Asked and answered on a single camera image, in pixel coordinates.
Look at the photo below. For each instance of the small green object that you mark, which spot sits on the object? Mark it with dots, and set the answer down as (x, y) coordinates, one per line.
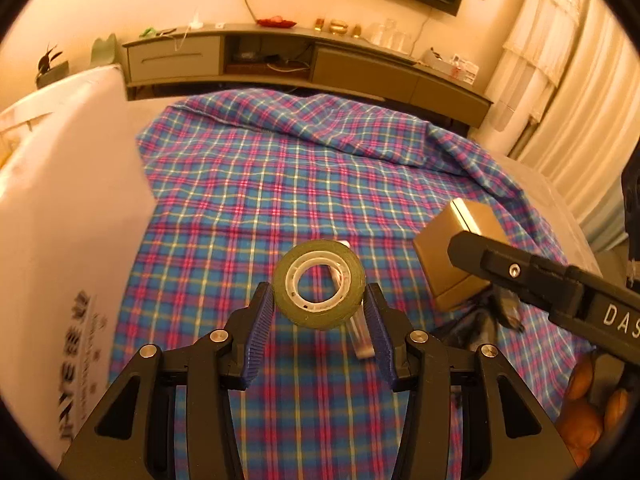
(147, 32)

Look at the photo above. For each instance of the white cardboard box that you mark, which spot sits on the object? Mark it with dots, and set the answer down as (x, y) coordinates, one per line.
(60, 235)

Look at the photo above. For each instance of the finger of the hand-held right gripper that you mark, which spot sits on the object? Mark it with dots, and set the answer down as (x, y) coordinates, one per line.
(500, 265)

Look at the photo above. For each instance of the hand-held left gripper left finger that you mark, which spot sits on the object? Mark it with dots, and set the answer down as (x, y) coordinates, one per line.
(257, 335)

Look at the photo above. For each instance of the gold bowl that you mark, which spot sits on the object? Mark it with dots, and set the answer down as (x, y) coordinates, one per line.
(338, 26)

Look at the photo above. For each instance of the white charger plug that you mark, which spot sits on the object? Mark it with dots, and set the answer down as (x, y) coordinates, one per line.
(195, 22)

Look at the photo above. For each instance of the grey upholstered surface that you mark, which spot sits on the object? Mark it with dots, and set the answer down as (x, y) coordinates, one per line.
(550, 200)

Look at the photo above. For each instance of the pale green chair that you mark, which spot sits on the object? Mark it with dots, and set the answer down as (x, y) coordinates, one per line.
(105, 52)

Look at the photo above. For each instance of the gold metal box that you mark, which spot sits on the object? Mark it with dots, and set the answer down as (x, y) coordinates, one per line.
(440, 260)

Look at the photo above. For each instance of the green tape roll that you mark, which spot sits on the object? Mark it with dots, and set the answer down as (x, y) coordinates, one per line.
(320, 317)

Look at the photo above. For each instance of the potted plant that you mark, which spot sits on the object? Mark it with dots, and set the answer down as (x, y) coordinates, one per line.
(52, 72)

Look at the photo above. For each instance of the cream curtain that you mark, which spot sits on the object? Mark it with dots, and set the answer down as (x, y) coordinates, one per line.
(575, 110)

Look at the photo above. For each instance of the small clear tube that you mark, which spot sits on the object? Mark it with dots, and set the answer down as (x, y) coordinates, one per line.
(362, 340)

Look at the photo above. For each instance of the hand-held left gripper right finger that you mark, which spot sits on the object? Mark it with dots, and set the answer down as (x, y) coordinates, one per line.
(380, 335)

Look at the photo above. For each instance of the white desk organiser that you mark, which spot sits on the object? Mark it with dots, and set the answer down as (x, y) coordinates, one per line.
(452, 67)

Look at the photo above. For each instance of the person's right hand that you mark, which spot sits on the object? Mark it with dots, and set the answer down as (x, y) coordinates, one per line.
(580, 425)

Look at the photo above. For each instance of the red plate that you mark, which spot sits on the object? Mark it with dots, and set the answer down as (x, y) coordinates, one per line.
(276, 22)

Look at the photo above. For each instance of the long grey tv cabinet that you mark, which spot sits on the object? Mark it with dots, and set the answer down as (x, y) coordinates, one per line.
(350, 65)

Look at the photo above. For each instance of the blue plaid cloth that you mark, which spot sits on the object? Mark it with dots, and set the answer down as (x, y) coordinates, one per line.
(300, 185)

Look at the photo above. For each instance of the cluster of clear glasses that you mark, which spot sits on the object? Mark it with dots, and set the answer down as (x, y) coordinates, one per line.
(392, 37)

